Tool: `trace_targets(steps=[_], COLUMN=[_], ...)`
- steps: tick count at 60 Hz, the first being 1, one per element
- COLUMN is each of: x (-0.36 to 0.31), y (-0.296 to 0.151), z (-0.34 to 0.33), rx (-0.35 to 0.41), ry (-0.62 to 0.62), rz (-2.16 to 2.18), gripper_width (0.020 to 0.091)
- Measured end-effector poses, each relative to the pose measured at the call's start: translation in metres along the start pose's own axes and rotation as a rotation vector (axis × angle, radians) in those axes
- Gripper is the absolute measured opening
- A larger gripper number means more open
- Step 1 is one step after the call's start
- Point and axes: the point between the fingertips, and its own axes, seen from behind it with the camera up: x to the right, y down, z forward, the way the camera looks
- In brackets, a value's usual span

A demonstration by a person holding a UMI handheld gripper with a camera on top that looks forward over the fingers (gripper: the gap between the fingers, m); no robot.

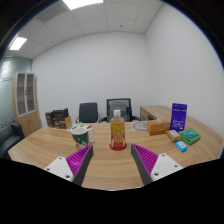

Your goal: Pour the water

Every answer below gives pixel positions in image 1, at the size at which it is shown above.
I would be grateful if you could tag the small light blue box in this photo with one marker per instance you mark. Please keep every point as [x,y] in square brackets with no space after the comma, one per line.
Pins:
[181,146]

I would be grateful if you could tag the yellow drink bottle white cap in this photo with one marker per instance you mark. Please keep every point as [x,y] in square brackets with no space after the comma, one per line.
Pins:
[117,133]

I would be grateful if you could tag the small tan yellow box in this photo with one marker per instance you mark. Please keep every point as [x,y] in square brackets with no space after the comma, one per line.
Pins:
[173,135]

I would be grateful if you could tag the wooden shelf cabinet glass doors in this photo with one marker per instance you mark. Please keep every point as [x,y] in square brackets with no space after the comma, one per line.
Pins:
[28,123]

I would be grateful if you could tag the square ceiling light panel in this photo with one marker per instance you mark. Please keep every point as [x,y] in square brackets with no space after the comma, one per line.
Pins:
[18,43]
[82,4]

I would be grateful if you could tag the black mesh office chair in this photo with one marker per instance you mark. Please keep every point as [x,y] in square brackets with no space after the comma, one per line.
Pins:
[125,106]

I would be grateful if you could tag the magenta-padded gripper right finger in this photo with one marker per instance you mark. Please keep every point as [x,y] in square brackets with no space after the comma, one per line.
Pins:
[165,166]

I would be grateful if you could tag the round white grey mat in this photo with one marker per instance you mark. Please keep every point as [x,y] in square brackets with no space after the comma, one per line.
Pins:
[139,126]

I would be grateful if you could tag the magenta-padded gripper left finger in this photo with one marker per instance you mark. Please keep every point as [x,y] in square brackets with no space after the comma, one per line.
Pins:
[60,166]

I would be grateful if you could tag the purple standing package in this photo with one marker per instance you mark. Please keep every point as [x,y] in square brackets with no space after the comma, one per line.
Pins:
[178,116]

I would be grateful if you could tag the small dark brown box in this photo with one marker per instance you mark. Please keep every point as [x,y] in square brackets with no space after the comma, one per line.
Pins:
[48,119]

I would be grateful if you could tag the flat round red coaster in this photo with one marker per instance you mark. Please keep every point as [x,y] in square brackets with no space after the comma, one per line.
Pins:
[117,149]

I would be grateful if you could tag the ceiling air vent grille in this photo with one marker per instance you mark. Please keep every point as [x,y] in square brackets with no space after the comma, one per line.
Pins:
[52,11]

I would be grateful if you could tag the orange brown box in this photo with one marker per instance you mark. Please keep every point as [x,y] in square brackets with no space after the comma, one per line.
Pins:
[158,127]

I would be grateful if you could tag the dark grey padded office chair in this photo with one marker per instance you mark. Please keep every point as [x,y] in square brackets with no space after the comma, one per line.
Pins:
[87,112]

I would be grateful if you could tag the black leather sofa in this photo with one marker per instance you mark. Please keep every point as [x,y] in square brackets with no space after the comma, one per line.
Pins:
[10,138]

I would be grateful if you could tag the green flat packet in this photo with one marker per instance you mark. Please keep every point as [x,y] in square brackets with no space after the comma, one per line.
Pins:
[190,136]

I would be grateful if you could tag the large dark brown box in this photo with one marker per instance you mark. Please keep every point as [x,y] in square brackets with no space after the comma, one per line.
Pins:
[60,114]

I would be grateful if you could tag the green mug with white print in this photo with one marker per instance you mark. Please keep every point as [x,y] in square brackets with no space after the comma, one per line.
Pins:
[80,138]

